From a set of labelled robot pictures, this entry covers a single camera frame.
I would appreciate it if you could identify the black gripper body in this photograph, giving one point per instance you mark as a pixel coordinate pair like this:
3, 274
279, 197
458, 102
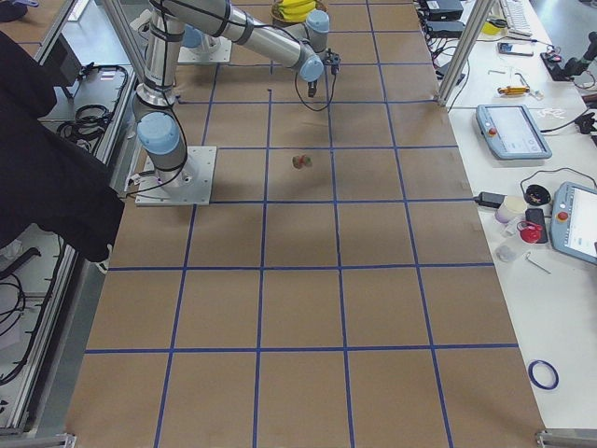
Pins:
312, 85

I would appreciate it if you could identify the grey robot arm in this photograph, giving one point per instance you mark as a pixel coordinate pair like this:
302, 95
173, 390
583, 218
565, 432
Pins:
301, 47

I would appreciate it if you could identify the brown wicker basket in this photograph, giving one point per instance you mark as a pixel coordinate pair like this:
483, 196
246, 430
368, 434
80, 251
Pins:
279, 21

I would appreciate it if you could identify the yellow banana bunch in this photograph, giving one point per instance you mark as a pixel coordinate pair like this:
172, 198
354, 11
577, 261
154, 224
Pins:
295, 10

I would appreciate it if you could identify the gold metal tool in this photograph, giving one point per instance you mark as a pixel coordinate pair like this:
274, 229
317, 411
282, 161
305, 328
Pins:
513, 90

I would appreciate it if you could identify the far teach pendant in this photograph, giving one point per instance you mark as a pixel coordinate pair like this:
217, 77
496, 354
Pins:
511, 133

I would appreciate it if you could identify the teach pendant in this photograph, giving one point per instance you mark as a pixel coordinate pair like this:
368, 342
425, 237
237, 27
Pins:
511, 133
573, 222

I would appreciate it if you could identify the black power adapter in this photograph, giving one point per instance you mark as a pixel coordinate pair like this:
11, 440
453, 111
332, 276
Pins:
489, 199

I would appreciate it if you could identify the white paper cup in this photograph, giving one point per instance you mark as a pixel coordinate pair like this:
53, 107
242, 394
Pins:
510, 208

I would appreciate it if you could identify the red round object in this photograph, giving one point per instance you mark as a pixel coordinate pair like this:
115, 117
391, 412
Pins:
532, 233

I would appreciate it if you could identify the person in black clothing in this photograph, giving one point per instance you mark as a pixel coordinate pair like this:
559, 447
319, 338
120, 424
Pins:
47, 180

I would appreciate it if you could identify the near teach pendant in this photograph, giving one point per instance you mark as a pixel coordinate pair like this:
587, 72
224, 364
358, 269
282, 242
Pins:
573, 222

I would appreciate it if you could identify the blue tape roll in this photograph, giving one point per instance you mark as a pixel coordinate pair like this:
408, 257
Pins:
543, 375

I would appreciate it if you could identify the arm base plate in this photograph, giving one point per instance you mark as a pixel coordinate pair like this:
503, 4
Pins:
205, 50
192, 186

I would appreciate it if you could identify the aluminium frame post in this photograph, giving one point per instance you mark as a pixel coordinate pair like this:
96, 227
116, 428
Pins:
476, 18

